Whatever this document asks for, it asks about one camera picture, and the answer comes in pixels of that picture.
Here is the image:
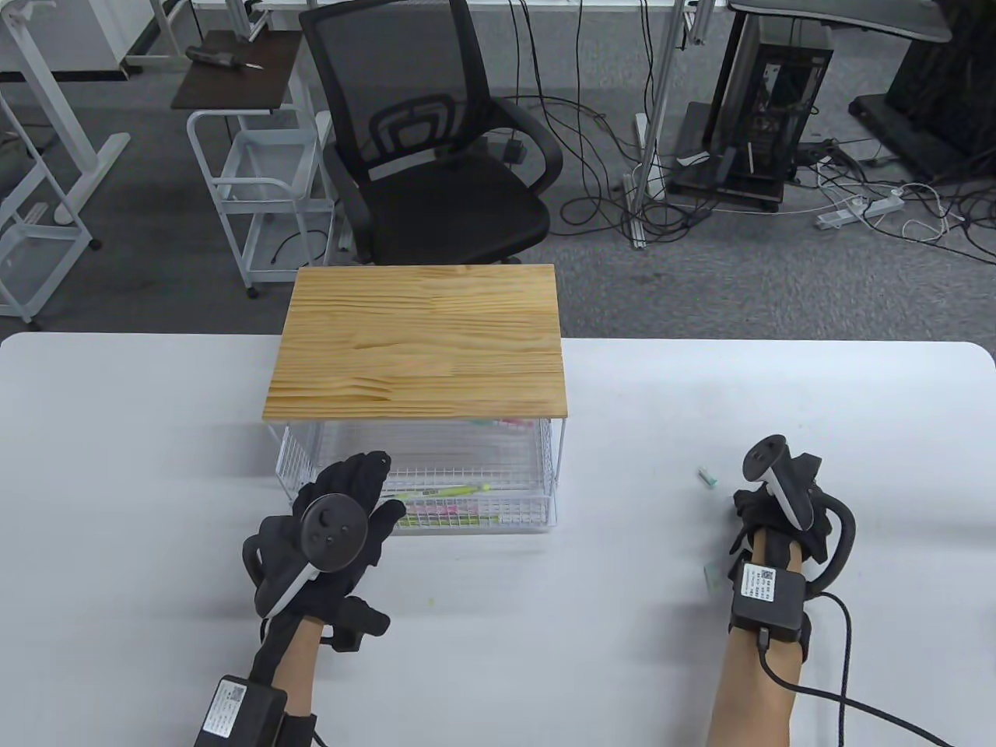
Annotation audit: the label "person's left hand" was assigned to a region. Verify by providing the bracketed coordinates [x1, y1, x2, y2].
[243, 451, 407, 653]

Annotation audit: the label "person's right hand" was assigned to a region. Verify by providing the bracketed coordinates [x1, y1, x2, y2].
[730, 481, 838, 577]

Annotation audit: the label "white wire basket drawer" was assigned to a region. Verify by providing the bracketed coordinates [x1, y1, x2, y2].
[274, 420, 559, 536]

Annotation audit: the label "person's left forearm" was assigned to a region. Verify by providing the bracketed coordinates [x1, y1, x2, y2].
[249, 615, 328, 717]

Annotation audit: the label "person's right forearm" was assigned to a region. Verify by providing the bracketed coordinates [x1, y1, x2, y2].
[704, 529, 810, 747]

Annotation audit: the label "black tracking controller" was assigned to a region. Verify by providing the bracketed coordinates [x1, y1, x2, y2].
[743, 436, 858, 598]
[243, 494, 366, 619]

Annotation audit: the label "black mesh office chair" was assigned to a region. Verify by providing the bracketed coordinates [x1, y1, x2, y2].
[298, 0, 565, 265]

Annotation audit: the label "white power strip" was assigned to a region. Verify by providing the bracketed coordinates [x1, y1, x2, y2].
[815, 195, 907, 231]

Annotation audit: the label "white desk leg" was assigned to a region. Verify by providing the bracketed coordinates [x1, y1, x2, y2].
[0, 0, 132, 228]

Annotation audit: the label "black computer tower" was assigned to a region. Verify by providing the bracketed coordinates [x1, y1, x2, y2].
[704, 43, 835, 205]

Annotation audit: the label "dark brown side table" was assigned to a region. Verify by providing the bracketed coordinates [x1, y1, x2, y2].
[170, 30, 306, 111]

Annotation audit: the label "black machine base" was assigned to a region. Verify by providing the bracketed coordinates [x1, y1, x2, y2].
[848, 22, 996, 185]

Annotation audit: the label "grey standing desk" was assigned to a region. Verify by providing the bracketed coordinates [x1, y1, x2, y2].
[669, 0, 954, 215]

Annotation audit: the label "wooden top wire rack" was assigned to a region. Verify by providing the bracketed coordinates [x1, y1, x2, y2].
[263, 263, 570, 489]

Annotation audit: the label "black glove cable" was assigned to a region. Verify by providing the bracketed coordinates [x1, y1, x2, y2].
[809, 591, 857, 747]

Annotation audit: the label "black floor cables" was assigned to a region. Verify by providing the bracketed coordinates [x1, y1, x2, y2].
[794, 139, 996, 265]
[498, 0, 721, 238]

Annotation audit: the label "aluminium profile post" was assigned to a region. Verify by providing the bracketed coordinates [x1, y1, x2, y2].
[626, 0, 701, 251]

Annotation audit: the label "black handled screwdriver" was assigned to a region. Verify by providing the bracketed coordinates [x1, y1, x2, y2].
[184, 45, 265, 72]

